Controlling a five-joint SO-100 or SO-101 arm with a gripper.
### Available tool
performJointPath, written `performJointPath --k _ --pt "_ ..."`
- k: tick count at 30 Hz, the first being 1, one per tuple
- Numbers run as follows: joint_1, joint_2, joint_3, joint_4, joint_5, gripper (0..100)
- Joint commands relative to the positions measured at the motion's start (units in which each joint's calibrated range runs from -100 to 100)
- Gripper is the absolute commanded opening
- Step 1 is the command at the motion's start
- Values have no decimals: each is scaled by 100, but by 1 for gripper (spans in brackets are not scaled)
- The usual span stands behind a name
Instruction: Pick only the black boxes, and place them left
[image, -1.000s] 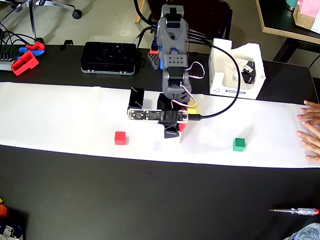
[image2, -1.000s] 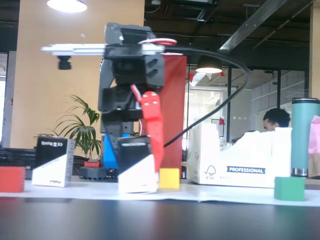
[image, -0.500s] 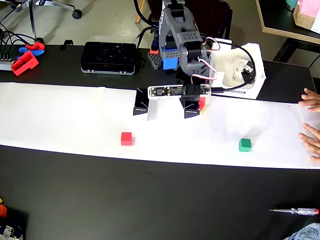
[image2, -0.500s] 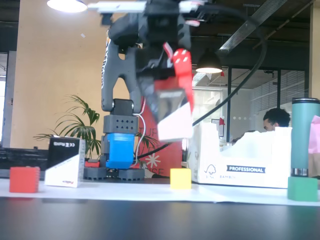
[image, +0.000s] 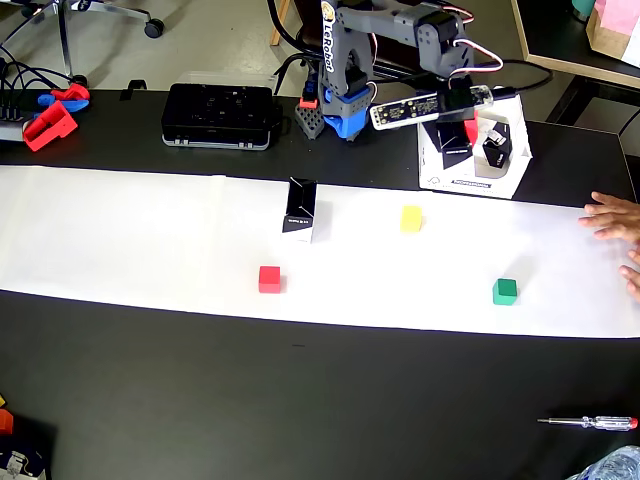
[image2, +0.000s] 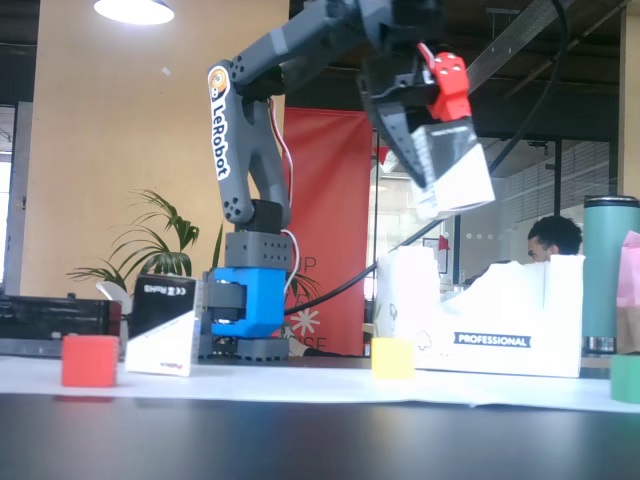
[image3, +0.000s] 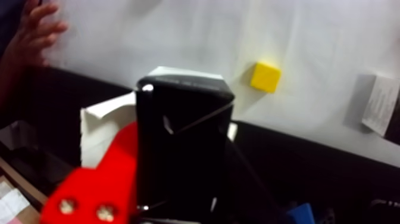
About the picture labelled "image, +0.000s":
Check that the teal tumbler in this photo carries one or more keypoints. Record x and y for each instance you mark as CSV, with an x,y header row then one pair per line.
x,y
582,7

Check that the cardboard box with pink paper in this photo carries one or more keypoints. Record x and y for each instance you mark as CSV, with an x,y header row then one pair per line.
x,y
612,30

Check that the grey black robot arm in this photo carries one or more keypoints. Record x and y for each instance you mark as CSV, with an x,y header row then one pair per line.
x,y
345,50

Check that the white cardboard box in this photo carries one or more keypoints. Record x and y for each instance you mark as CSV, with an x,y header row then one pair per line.
x,y
435,175

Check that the black hook clamp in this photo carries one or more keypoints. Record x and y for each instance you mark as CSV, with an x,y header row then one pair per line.
x,y
132,87

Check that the yellow cube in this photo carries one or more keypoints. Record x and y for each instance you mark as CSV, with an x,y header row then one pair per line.
x,y
411,219

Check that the person's right hand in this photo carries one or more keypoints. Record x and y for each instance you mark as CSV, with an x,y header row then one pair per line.
x,y
617,220

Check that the person's left hand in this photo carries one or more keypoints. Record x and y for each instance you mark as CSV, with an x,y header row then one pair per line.
x,y
634,275

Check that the red cube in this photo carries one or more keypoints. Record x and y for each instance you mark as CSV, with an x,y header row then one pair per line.
x,y
270,280

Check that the grey power strip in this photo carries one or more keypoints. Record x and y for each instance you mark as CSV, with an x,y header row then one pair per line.
x,y
10,132

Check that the office chair chrome base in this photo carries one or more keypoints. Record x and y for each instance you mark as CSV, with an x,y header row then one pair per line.
x,y
64,30

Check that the dark printed box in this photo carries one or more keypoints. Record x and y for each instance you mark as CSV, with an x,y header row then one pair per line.
x,y
20,465

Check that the black electronics case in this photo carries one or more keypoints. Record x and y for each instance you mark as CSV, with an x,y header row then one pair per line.
x,y
215,115

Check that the black perforated table clamp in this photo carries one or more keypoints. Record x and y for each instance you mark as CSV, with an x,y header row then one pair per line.
x,y
310,122

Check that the black white product box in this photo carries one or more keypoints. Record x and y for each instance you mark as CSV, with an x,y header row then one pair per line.
x,y
300,205
456,152
500,152

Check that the white paper sheet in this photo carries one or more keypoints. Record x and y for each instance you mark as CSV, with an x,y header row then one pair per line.
x,y
150,240

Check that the large red printed part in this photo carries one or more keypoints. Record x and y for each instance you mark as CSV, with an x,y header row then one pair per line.
x,y
47,127

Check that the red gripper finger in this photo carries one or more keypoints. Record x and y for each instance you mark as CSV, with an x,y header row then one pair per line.
x,y
471,131

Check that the black table with wood edge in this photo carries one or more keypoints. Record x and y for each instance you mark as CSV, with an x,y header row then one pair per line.
x,y
550,30

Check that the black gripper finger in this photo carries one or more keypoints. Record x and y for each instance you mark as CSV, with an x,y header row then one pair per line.
x,y
441,137

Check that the small red printed part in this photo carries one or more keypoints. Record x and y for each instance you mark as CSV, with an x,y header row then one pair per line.
x,y
75,92

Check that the clear plastic water bottle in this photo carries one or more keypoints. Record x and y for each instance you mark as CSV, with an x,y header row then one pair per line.
x,y
615,467

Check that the orange block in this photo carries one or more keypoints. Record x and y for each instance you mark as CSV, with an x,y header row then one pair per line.
x,y
5,422

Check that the white strip camera board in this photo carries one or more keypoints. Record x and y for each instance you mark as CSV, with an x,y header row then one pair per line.
x,y
400,112

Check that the light wooden post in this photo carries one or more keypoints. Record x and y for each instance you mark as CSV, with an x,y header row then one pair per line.
x,y
278,20

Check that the blue printed part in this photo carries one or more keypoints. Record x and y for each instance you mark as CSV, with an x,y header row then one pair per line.
x,y
47,100

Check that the green cube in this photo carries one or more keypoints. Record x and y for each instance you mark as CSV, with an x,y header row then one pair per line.
x,y
505,292

